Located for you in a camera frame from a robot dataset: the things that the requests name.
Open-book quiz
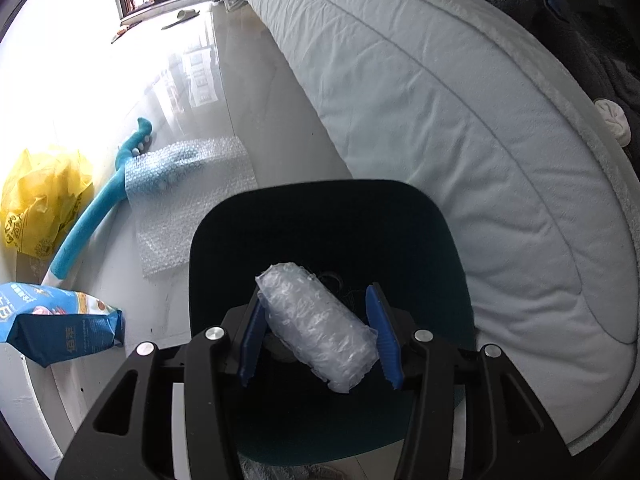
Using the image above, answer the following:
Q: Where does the grey fleece blanket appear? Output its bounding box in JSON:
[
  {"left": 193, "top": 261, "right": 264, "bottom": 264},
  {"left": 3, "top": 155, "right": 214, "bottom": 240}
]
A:
[{"left": 400, "top": 0, "right": 640, "bottom": 106}]

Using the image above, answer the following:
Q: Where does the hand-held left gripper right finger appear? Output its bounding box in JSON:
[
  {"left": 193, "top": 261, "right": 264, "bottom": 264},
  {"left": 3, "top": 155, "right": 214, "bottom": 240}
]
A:
[{"left": 365, "top": 284, "right": 573, "bottom": 480}]

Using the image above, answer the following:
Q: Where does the clear bubble wrap roll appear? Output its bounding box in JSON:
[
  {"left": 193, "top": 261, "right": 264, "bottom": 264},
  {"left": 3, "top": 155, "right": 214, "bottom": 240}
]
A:
[{"left": 255, "top": 261, "right": 379, "bottom": 395}]

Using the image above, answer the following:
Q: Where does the blue snack bag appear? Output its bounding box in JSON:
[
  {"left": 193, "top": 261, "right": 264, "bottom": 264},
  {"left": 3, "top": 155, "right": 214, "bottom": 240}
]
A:
[{"left": 0, "top": 282, "right": 126, "bottom": 367}]

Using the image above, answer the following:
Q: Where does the grey slipper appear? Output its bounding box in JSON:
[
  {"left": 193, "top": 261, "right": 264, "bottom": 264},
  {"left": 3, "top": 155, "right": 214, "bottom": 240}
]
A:
[{"left": 161, "top": 9, "right": 202, "bottom": 30}]

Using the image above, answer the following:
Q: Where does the bubble wrap sheet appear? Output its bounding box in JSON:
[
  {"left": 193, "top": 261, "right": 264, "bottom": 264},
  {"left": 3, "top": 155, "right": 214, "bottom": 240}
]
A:
[{"left": 122, "top": 136, "right": 261, "bottom": 279}]

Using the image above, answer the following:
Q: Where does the blue long-handled brush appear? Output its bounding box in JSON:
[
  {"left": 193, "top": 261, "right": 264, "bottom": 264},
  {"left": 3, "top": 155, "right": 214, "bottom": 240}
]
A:
[{"left": 42, "top": 117, "right": 206, "bottom": 287}]

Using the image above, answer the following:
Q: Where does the yellow plastic bag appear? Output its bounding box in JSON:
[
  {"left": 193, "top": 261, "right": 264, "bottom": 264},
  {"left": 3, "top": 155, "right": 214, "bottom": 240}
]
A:
[{"left": 0, "top": 146, "right": 96, "bottom": 261}]

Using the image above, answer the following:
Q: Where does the dark teal bin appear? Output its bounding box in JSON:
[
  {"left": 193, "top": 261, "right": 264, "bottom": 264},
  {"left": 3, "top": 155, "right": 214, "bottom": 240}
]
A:
[{"left": 189, "top": 180, "right": 476, "bottom": 467}]

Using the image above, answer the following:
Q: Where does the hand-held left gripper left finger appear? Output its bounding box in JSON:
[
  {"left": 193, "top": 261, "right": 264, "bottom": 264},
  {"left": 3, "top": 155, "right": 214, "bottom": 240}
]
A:
[{"left": 55, "top": 292, "right": 273, "bottom": 480}]

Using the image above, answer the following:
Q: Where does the bed with light grey sheet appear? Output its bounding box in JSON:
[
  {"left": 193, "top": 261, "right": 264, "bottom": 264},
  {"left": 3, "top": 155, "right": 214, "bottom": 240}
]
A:
[{"left": 219, "top": 0, "right": 640, "bottom": 456}]

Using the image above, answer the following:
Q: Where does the large white tissue ball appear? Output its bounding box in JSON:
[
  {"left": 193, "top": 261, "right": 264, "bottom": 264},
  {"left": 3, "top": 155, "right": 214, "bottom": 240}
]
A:
[{"left": 594, "top": 100, "right": 634, "bottom": 149}]

